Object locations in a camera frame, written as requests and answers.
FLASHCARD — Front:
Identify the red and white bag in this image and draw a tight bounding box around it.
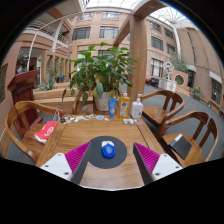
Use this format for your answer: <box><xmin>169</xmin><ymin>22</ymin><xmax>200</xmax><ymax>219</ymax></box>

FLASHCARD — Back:
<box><xmin>33</xmin><ymin>111</ymin><xmax>61</xmax><ymax>144</ymax></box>

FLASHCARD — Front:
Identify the blue tube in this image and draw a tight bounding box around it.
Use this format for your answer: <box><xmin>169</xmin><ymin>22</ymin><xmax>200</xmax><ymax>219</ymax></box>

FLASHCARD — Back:
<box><xmin>107</xmin><ymin>97</ymin><xmax>118</xmax><ymax>120</ymax></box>

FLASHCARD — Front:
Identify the black notebook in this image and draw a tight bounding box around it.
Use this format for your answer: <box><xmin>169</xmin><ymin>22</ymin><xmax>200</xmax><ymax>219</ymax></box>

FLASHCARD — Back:
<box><xmin>168</xmin><ymin>133</ymin><xmax>193</xmax><ymax>160</ymax></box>

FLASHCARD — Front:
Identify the white pump bottle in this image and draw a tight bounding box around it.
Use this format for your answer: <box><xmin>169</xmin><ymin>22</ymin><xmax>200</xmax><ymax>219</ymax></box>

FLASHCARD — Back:
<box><xmin>130</xmin><ymin>93</ymin><xmax>144</xmax><ymax>120</ymax></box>

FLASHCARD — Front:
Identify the green potted plant white pot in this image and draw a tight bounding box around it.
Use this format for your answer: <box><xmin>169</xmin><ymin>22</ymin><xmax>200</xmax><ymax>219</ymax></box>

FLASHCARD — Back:
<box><xmin>61</xmin><ymin>42</ymin><xmax>138</xmax><ymax>112</ymax></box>

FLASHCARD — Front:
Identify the yellow liquid bottle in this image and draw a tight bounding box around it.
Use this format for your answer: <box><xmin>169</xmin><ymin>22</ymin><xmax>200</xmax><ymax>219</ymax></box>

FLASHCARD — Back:
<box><xmin>118</xmin><ymin>90</ymin><xmax>131</xmax><ymax>119</ymax></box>

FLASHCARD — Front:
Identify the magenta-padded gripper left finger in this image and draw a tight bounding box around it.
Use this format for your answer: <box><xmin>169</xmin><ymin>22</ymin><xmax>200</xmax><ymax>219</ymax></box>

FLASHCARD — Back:
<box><xmin>39</xmin><ymin>141</ymin><xmax>93</xmax><ymax>185</ymax></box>

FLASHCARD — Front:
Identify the dark bust statue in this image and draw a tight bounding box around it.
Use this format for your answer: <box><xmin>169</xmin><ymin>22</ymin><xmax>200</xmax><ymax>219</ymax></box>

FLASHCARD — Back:
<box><xmin>16</xmin><ymin>53</ymin><xmax>29</xmax><ymax>74</ymax></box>

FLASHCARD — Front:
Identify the round dark grey mouse pad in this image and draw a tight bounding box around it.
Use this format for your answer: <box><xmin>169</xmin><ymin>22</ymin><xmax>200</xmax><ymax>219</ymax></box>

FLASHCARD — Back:
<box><xmin>87</xmin><ymin>135</ymin><xmax>128</xmax><ymax>170</ymax></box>

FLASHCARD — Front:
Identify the blue and white computer mouse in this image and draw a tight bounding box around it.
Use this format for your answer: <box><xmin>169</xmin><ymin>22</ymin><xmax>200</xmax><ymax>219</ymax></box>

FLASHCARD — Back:
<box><xmin>101</xmin><ymin>140</ymin><xmax>116</xmax><ymax>159</ymax></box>

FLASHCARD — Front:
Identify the dark red wooden lectern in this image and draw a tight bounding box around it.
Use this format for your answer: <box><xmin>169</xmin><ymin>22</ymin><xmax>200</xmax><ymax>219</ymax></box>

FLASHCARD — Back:
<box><xmin>7</xmin><ymin>69</ymin><xmax>44</xmax><ymax>129</ymax></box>

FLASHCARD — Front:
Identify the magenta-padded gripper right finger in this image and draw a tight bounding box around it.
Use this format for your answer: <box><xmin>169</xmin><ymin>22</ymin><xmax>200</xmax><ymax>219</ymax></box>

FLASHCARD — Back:
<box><xmin>132</xmin><ymin>142</ymin><xmax>184</xmax><ymax>186</ymax></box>

